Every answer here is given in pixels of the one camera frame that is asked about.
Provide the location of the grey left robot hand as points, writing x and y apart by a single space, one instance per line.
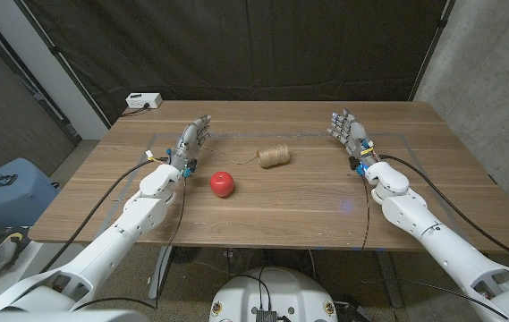
187 143

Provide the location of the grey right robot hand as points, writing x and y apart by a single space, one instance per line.
354 134

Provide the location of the brown twine spool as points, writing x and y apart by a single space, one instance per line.
274 155

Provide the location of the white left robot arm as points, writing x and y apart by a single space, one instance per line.
115 237

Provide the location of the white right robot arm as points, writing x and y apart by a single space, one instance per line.
437 237

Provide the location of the red apple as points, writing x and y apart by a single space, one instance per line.
222 184

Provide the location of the white power strip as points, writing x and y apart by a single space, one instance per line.
143 99

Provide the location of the black backdrop curtain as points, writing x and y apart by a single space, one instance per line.
236 44

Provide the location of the black backdrop stand pole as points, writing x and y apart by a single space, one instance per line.
433 44
64 60

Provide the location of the grey table leg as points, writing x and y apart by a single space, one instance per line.
160 273
389 277

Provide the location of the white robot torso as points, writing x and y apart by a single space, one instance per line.
276 290

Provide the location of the blue storage bin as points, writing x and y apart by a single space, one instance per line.
12 201

